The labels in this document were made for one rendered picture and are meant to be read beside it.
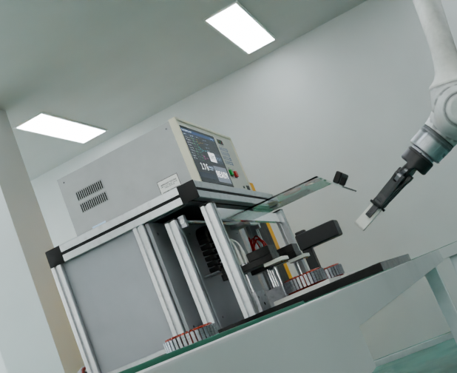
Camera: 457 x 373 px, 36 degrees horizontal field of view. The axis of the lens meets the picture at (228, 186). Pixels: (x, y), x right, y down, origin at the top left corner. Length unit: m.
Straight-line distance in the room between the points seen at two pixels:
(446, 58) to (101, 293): 0.98
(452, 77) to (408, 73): 5.65
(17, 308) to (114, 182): 4.03
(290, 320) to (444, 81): 1.34
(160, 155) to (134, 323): 0.44
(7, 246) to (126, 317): 4.19
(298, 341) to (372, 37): 7.13
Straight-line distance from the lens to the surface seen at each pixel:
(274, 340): 0.28
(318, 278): 1.76
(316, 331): 0.34
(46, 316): 5.75
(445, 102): 1.57
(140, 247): 1.72
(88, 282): 1.81
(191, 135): 1.91
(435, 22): 1.70
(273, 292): 2.04
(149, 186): 1.86
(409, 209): 7.11
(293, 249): 2.03
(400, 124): 7.19
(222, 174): 2.00
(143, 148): 1.88
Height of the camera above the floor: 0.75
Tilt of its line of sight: 11 degrees up
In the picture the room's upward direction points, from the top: 23 degrees counter-clockwise
